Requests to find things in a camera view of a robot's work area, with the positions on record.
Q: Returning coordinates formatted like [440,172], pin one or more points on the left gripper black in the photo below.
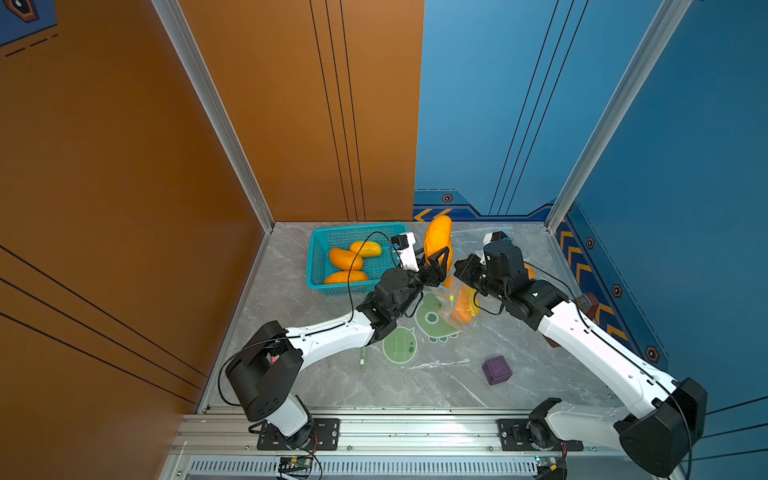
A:
[429,272]

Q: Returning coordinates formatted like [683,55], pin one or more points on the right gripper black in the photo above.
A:
[474,270]

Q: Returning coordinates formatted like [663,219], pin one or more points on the orange mango later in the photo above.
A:
[438,236]

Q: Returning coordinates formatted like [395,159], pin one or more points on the large orange mango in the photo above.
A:
[530,271]

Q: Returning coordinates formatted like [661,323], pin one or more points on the clear bags stack green print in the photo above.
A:
[423,340]

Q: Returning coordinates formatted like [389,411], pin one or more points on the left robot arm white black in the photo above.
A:
[263,372]

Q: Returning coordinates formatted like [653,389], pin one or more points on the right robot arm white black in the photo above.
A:
[659,419]

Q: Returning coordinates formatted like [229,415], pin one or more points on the yellow orange mango back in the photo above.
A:
[366,249]

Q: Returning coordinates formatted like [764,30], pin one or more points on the orange mango front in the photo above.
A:
[352,276]

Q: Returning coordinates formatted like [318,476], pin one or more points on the purple cube box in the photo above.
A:
[497,370]

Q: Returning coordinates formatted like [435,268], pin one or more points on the dark red box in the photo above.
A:
[588,306]

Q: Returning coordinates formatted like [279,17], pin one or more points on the teal plastic basket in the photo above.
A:
[323,240]

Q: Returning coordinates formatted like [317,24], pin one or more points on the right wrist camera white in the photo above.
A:
[495,238]

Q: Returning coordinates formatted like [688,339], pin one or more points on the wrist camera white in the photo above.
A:
[404,248]
[495,238]

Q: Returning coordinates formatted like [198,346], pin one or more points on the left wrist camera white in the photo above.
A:
[404,248]

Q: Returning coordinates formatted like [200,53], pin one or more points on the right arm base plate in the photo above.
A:
[526,435]

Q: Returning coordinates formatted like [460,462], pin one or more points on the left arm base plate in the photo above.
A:
[322,434]

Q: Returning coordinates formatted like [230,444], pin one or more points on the aluminium rail front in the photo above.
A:
[361,432]

